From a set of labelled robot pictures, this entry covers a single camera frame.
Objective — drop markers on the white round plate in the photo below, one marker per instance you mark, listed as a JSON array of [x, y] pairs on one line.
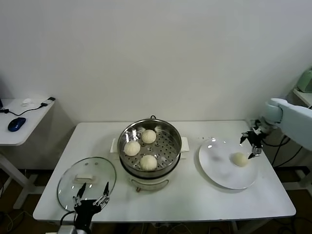
[[214, 161]]

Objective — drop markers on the black and silver adapter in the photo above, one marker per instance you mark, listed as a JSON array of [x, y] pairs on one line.
[[51, 99]]

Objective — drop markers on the green appliance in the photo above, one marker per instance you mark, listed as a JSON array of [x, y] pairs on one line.
[[306, 83]]

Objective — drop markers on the white side desk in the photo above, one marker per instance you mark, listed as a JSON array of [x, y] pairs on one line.
[[29, 122]]

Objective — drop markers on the stainless steel steamer basket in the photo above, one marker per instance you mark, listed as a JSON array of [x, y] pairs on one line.
[[168, 146]]

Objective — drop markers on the white steamed baozi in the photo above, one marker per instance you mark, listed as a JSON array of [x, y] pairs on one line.
[[240, 159], [148, 136], [132, 148], [148, 162]]

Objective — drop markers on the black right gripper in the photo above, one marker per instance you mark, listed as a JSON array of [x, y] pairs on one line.
[[257, 136]]

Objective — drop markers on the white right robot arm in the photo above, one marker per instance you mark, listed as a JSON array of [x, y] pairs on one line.
[[292, 117]]

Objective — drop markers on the white electric cooker base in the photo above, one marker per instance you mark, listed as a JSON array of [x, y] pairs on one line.
[[148, 181]]

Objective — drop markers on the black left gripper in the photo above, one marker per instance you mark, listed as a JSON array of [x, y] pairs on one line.
[[85, 209]]

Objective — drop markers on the blue computer mouse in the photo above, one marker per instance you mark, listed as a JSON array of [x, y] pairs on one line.
[[17, 124]]

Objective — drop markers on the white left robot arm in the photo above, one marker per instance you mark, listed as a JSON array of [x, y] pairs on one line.
[[73, 230]]

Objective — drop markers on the white side table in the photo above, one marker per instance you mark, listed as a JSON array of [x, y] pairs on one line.
[[302, 96]]

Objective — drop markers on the small white desk object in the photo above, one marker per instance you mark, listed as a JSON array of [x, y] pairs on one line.
[[27, 101]]

